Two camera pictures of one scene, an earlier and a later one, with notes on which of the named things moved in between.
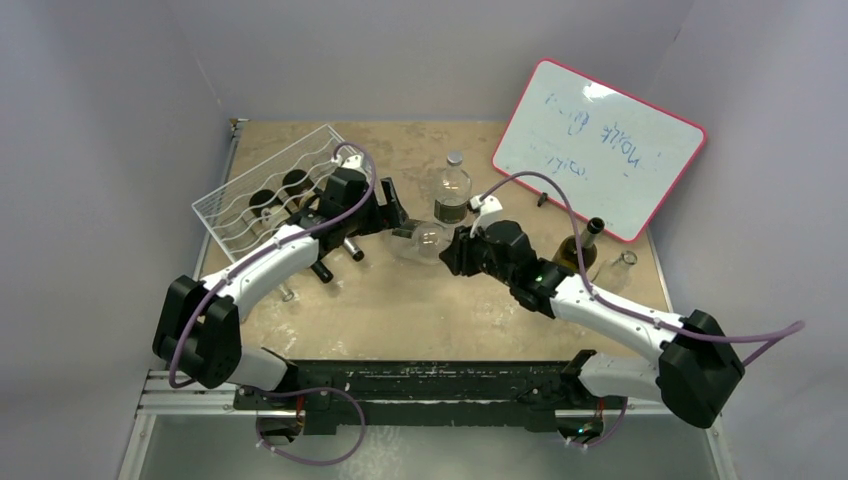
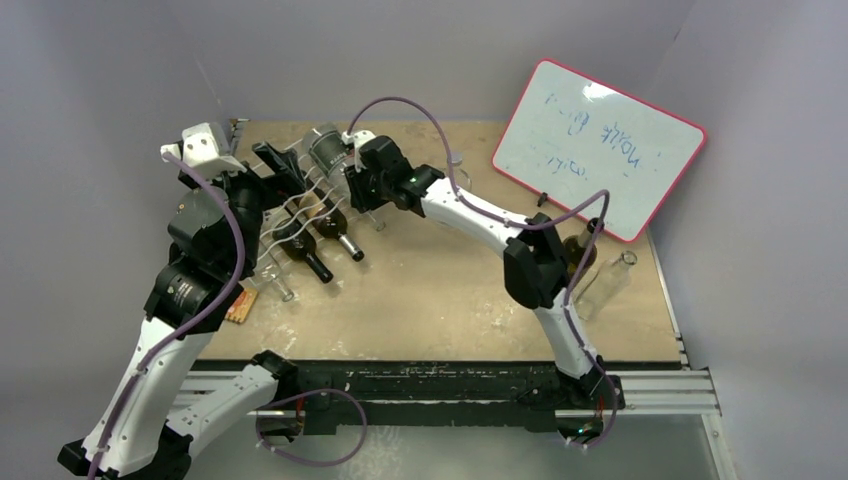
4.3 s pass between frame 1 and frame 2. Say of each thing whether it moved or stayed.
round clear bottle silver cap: moved
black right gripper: moved
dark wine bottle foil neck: stayed
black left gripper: moved
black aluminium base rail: stayed
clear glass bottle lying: stayed
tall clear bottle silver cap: moved
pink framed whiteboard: stayed
